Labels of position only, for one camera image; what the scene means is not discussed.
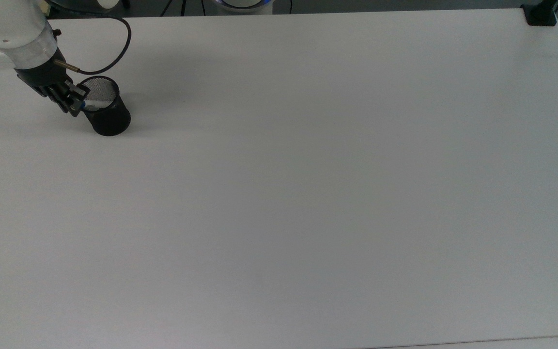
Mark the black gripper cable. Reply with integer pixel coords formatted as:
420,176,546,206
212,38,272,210
53,16,132,76

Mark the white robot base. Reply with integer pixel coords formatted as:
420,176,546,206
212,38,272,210
215,0,276,16

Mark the black mesh pen cup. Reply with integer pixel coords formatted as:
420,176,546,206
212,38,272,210
79,76,132,137

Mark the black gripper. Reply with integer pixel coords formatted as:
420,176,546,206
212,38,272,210
15,59,91,118

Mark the black corner table clamp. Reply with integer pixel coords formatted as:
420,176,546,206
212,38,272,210
521,0,558,27

